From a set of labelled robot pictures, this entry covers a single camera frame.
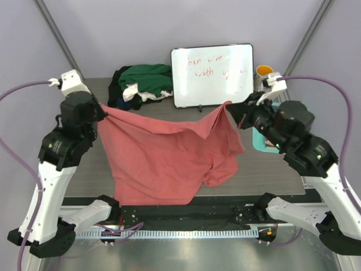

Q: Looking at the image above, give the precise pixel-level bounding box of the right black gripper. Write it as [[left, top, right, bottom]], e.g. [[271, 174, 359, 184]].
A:
[[226, 91, 288, 151]]

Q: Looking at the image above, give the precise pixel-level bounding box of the white dry-erase board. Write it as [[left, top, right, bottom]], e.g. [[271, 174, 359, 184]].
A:
[[170, 43, 254, 108]]

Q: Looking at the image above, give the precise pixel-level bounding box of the pink t shirt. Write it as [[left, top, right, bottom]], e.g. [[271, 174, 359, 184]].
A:
[[98, 105, 245, 206]]

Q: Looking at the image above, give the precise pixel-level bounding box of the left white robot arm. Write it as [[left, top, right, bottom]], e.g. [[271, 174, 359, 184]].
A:
[[7, 91, 120, 259]]

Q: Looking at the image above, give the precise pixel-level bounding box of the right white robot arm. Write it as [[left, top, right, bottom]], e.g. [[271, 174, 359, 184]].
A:
[[226, 93, 360, 256]]

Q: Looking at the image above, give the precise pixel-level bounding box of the teal tray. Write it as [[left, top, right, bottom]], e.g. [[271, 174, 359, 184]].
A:
[[252, 128, 279, 154]]

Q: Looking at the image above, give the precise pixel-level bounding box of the yellow white mug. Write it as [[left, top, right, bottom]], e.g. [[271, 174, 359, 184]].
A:
[[253, 65, 274, 92]]

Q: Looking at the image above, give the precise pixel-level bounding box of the black t shirt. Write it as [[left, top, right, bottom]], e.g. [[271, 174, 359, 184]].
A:
[[107, 66, 141, 111]]

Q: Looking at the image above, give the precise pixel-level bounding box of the white t shirt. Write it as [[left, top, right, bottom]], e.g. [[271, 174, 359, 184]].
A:
[[122, 83, 173, 102]]

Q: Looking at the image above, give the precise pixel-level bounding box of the green t shirt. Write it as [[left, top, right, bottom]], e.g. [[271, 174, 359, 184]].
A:
[[118, 64, 173, 98]]

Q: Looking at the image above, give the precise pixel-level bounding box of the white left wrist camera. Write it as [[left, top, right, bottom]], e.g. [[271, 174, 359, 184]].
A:
[[49, 69, 91, 97]]

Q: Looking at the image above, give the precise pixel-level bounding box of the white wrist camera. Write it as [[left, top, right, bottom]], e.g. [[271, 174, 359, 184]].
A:
[[49, 69, 91, 97], [256, 72, 287, 105]]

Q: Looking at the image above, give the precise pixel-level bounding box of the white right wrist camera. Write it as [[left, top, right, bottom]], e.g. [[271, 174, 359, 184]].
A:
[[256, 72, 287, 105]]

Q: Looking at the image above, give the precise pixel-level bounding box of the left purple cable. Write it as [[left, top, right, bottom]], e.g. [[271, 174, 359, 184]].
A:
[[0, 80, 57, 271]]

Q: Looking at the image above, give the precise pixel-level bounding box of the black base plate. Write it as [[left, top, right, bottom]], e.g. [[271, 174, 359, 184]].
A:
[[112, 194, 289, 230]]

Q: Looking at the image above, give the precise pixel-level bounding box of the white slotted cable duct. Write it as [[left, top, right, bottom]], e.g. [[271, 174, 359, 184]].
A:
[[76, 227, 259, 240]]

